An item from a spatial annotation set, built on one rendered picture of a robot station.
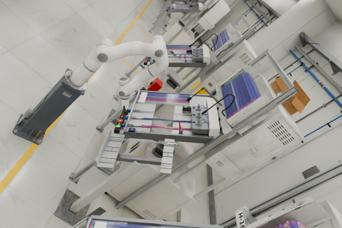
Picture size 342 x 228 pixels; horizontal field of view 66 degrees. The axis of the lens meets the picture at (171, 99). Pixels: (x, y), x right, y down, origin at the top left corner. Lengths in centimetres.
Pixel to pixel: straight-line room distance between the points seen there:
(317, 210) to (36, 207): 186
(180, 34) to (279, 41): 243
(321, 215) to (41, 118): 202
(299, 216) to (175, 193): 138
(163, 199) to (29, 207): 110
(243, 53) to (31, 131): 241
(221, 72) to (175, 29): 336
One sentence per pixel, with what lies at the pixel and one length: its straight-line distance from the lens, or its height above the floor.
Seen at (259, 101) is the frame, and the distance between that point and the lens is 194.
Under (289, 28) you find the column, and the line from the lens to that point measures 526.
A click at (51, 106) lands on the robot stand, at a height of 43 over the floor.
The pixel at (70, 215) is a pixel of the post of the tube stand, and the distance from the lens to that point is 245.
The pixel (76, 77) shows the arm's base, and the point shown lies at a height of 77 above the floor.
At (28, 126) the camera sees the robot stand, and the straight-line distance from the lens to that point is 251.
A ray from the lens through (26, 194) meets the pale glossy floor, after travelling 235.
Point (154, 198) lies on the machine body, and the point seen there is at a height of 35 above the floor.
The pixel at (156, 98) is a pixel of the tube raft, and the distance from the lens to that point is 255.
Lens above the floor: 196
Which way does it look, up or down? 23 degrees down
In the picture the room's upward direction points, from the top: 51 degrees clockwise
